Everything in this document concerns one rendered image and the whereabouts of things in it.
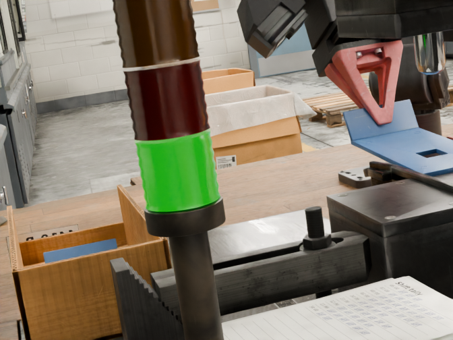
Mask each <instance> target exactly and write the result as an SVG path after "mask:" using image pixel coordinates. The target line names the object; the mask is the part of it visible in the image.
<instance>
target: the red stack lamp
mask: <svg viewBox="0 0 453 340"><path fill-rule="evenodd" d="M123 73H124V75H125V85H126V87H127V96H128V99H129V104H128V105H129V108H130V110H131V113H130V117H131V120H132V121H133V123H132V128H133V131H134V140H139V141H152V140H166V139H171V138H179V137H184V136H189V135H192V134H197V133H200V132H203V131H206V130H208V129H210V124H209V123H208V118H209V115H208V112H207V103H206V101H205V95H206V93H205V91H204V81H203V79H202V69H201V67H200V59H188V60H184V61H177V62H172V63H165V64H160V65H151V66H145V67H132V68H129V69H125V70H123Z"/></svg>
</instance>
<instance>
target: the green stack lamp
mask: <svg viewBox="0 0 453 340"><path fill-rule="evenodd" d="M210 133H211V129H208V130H206V131H203V132H200V133H197V134H192V135H189V136H184V137H179V138H171V139H166V140H152V141H139V140H135V145H136V146H137V150H136V154H137V156H138V158H139V159H138V165H139V167H140V176H141V178H142V187H143V190H144V199H145V201H146V209H147V210H151V211H155V212H171V211H178V210H187V209H191V208H197V207H200V206H204V205H207V204H210V203H212V202H214V201H216V200H218V199H219V198H220V193H219V191H218V187H219V184H218V181H217V172H216V170H215V166H216V162H215V160H214V151H213V148H212V139H211V137H210Z"/></svg>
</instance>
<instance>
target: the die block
mask: <svg viewBox="0 0 453 340"><path fill-rule="evenodd" d="M328 212H329V219H330V229H331V233H336V232H339V231H355V232H359V233H362V234H363V235H365V236H367V237H368V238H369V244H370V250H371V262H372V267H371V270H370V273H369V277H368V280H367V281H366V282H362V283H357V284H354V285H348V286H345V287H340V288H338V292H339V293H340V292H343V291H347V290H350V289H354V288H358V287H362V286H364V285H369V284H372V283H376V282H379V281H383V280H386V279H391V278H393V279H397V278H401V277H407V276H410V277H412V278H414V279H415V280H417V281H419V282H420V283H422V284H424V285H426V286H428V287H430V288H432V289H433V290H435V291H437V292H439V293H440V294H442V295H444V296H446V297H448V298H450V299H452V300H453V222H451V223H446V224H443V225H437V226H433V227H428V228H424V229H419V230H416V231H410V232H406V233H401V234H398V235H392V236H388V237H382V236H380V235H378V234H376V233H374V232H372V231H370V230H368V229H366V228H364V227H362V226H361V225H359V224H357V223H355V222H353V221H351V220H349V219H348V218H346V217H344V216H342V215H340V214H338V213H337V212H334V211H333V210H330V209H328Z"/></svg>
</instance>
